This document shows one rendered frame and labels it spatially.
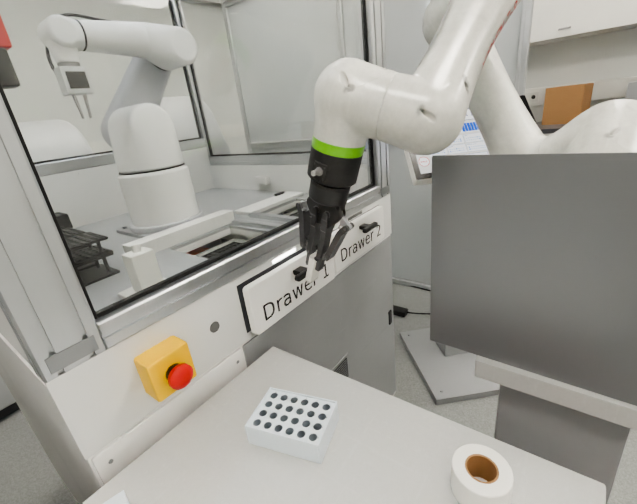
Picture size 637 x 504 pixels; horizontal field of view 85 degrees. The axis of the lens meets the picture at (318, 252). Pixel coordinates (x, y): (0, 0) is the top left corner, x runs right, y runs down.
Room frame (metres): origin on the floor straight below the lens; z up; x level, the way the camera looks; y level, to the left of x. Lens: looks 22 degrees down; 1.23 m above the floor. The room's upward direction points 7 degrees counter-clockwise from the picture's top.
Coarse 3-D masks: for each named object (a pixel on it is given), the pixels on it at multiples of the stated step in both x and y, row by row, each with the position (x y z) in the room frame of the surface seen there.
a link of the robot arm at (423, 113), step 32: (480, 0) 0.63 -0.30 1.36; (512, 0) 0.66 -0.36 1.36; (448, 32) 0.61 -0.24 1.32; (480, 32) 0.60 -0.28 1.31; (448, 64) 0.55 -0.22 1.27; (480, 64) 0.58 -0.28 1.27; (384, 96) 0.53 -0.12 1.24; (416, 96) 0.51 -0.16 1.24; (448, 96) 0.51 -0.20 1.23; (384, 128) 0.54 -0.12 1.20; (416, 128) 0.51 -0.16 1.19; (448, 128) 0.50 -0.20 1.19
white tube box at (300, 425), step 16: (272, 400) 0.45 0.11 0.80; (288, 400) 0.44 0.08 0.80; (304, 400) 0.44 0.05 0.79; (320, 400) 0.44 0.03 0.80; (256, 416) 0.42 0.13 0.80; (272, 416) 0.42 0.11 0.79; (288, 416) 0.41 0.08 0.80; (304, 416) 0.41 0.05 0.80; (320, 416) 0.41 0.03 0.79; (336, 416) 0.42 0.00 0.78; (256, 432) 0.39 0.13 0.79; (272, 432) 0.38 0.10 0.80; (288, 432) 0.39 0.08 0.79; (304, 432) 0.38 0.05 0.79; (320, 432) 0.37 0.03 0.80; (272, 448) 0.38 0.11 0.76; (288, 448) 0.37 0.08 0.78; (304, 448) 0.36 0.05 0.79; (320, 448) 0.35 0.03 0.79
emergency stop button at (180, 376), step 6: (180, 366) 0.44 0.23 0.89; (186, 366) 0.44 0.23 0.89; (174, 372) 0.43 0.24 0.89; (180, 372) 0.43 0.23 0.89; (186, 372) 0.44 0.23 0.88; (192, 372) 0.45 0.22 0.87; (168, 378) 0.43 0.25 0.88; (174, 378) 0.42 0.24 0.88; (180, 378) 0.43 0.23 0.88; (186, 378) 0.44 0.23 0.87; (174, 384) 0.42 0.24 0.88; (180, 384) 0.43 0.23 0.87; (186, 384) 0.43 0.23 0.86
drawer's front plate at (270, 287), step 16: (304, 256) 0.74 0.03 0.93; (272, 272) 0.67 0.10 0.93; (288, 272) 0.69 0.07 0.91; (320, 272) 0.78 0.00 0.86; (256, 288) 0.62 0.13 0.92; (272, 288) 0.65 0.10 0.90; (288, 288) 0.69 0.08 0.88; (304, 288) 0.73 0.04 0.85; (320, 288) 0.77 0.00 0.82; (256, 304) 0.61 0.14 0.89; (256, 320) 0.61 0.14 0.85; (272, 320) 0.64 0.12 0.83
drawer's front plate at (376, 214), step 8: (376, 208) 1.06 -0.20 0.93; (360, 216) 0.99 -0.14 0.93; (368, 216) 1.00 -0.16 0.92; (376, 216) 1.04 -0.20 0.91; (360, 224) 0.97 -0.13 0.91; (336, 232) 0.87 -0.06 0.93; (352, 232) 0.93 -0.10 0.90; (360, 232) 0.96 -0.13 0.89; (368, 232) 1.00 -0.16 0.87; (376, 232) 1.04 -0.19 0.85; (344, 240) 0.90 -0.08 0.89; (352, 240) 0.93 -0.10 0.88; (360, 240) 0.96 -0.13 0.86; (368, 240) 1.00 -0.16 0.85; (376, 240) 1.04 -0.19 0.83; (352, 248) 0.92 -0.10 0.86; (368, 248) 0.99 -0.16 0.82; (336, 256) 0.86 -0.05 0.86; (344, 256) 0.89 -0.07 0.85; (352, 256) 0.92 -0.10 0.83; (336, 264) 0.86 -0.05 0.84; (344, 264) 0.89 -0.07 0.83
